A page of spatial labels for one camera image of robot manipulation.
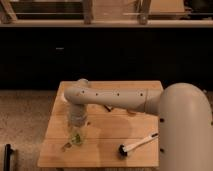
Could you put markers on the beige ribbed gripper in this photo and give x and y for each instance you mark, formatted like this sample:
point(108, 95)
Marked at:
point(77, 115)

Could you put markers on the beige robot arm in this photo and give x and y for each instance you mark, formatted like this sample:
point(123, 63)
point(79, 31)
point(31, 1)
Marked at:
point(185, 119)

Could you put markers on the wooden table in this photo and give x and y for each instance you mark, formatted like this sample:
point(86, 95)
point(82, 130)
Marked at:
point(105, 132)

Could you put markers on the small orange round object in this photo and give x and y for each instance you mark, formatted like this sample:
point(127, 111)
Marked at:
point(132, 112)

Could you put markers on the black object on floor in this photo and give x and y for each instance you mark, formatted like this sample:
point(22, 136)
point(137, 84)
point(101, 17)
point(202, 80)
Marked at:
point(8, 151)

